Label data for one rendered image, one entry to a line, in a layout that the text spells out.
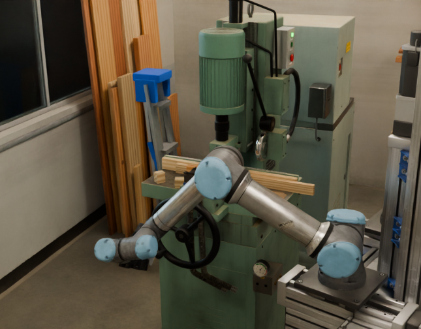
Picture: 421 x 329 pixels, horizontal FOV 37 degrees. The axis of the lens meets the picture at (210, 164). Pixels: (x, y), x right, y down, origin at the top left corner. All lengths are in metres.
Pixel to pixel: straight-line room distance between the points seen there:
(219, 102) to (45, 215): 1.76
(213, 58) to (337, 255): 0.93
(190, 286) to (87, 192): 1.70
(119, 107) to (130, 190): 0.55
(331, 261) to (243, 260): 0.74
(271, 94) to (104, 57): 1.58
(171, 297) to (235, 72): 1.00
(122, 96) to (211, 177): 2.13
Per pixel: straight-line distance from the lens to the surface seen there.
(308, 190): 2.45
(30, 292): 3.67
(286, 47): 2.63
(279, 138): 2.59
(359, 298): 1.98
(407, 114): 2.03
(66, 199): 4.01
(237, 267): 2.52
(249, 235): 2.43
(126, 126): 3.91
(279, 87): 2.56
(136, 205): 4.04
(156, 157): 3.41
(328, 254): 1.80
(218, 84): 2.37
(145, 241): 2.01
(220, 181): 1.78
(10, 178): 3.54
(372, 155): 4.89
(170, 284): 2.71
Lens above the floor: 1.86
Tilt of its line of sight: 20 degrees down
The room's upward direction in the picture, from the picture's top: straight up
